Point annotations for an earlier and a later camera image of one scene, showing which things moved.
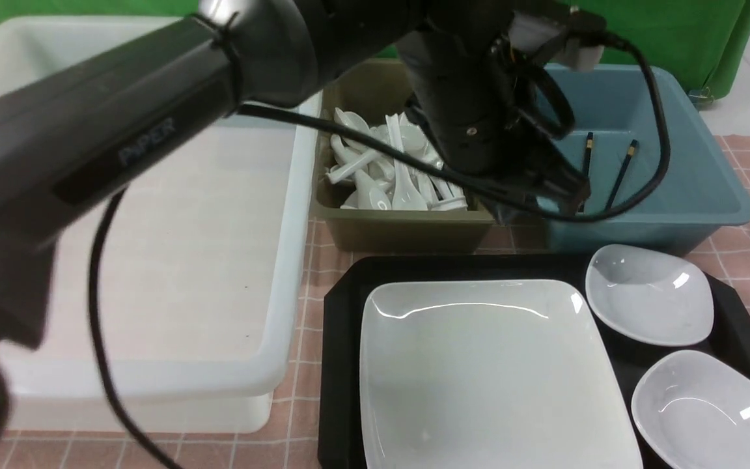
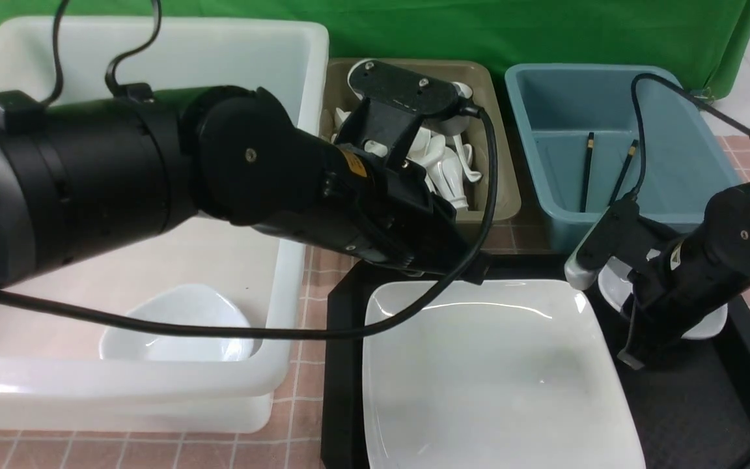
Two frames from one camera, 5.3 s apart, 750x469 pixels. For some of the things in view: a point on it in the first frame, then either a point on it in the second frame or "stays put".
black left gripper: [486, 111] → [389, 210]
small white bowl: [698, 410] → [193, 305]
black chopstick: [622, 172] stays put
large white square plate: [490, 374] stays put
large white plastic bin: [202, 264] stays put
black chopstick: [587, 165] stays put
